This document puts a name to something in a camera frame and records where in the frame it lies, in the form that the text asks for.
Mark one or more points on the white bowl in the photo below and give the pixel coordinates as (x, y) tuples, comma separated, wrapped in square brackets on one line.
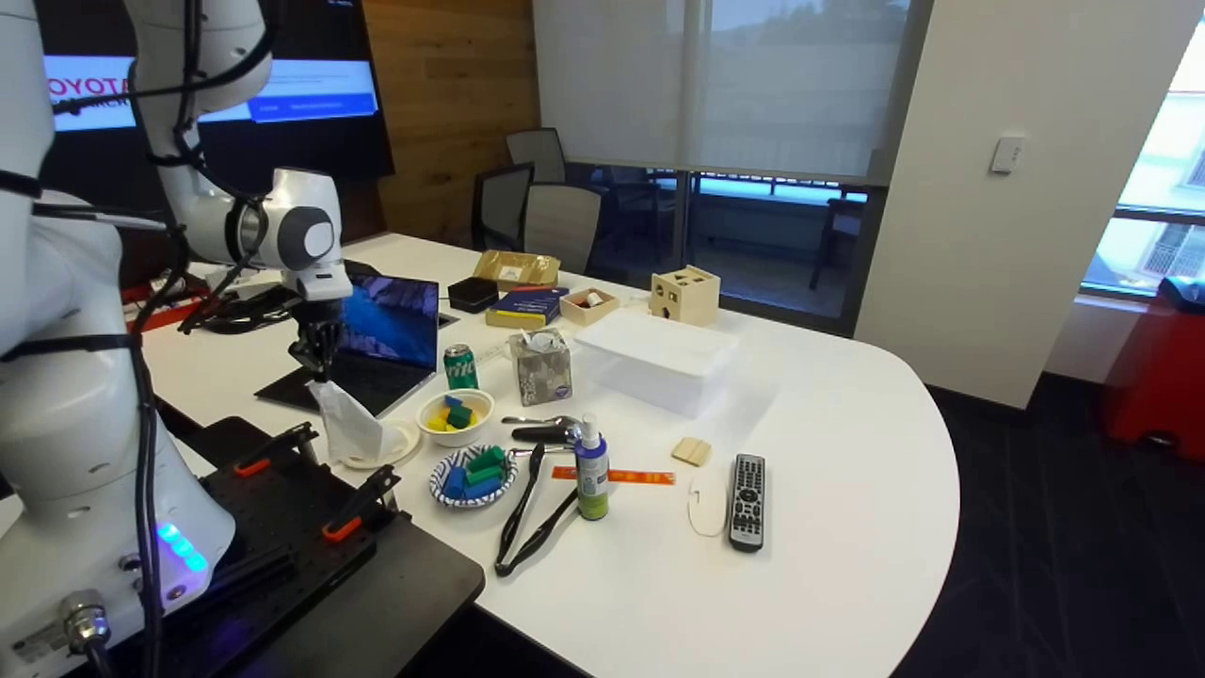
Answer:
[(477, 435)]

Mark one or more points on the wall TV monitor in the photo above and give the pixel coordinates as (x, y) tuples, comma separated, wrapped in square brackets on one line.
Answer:
[(315, 86)]

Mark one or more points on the small blue block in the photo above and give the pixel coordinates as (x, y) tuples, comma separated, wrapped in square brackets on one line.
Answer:
[(450, 404)]

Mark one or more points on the white roller blind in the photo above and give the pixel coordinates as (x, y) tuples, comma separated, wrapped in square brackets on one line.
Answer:
[(728, 76)]

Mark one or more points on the blue cylinder block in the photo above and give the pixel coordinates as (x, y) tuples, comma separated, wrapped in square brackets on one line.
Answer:
[(453, 479)]

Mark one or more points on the small black box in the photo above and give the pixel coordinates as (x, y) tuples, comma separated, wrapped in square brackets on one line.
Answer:
[(473, 294)]

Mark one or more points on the green cylinder block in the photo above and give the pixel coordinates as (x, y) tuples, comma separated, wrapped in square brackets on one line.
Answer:
[(496, 461), (473, 469)]

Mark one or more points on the green soda can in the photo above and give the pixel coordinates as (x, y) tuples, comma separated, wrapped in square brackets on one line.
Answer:
[(459, 365)]

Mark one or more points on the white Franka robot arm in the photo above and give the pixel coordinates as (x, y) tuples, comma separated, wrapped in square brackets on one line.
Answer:
[(61, 376)]

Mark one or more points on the yellow plastic toy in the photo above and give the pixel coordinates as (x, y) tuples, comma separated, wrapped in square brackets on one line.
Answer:
[(433, 422)]

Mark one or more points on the small wooden tray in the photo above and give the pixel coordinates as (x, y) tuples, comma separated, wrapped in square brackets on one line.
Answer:
[(587, 302)]

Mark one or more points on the grey remote control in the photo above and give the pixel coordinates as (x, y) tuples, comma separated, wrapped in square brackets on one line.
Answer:
[(748, 502)]

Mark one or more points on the orange ruler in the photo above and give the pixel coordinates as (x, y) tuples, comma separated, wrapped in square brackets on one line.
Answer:
[(626, 477)]

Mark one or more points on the blue book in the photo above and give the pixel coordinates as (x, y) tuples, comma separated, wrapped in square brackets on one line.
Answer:
[(526, 305)]

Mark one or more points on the blue patterned paper plate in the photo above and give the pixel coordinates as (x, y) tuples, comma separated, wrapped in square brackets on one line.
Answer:
[(439, 484)]

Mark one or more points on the black laptop blue screen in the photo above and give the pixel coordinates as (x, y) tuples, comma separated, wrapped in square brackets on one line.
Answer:
[(389, 325)]

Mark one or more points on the black mounting plate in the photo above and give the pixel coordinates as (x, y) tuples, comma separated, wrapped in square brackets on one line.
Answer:
[(315, 590)]

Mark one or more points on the basket of items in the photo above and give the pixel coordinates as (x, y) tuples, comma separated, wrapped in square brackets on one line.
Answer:
[(513, 270)]

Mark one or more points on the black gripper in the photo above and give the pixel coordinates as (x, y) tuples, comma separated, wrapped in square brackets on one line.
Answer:
[(316, 325)]

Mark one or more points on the wooden shape sorter cube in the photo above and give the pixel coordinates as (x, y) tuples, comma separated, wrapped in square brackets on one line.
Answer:
[(684, 294)]

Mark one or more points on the grey office chair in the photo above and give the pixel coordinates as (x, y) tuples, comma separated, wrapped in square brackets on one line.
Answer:
[(563, 225), (540, 152), (499, 199)]

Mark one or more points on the white tissue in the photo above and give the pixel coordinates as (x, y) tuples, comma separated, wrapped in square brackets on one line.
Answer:
[(344, 420)]

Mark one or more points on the white light switch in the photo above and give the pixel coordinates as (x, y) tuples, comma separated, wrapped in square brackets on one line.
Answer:
[(1005, 152)]

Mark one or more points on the red furniture piece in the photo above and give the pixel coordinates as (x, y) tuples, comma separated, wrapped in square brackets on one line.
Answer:
[(1162, 376)]

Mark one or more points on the white box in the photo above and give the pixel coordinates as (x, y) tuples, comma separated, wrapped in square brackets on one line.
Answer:
[(660, 359)]

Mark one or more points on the small wooden square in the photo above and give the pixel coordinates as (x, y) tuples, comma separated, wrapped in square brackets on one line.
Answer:
[(689, 449)]

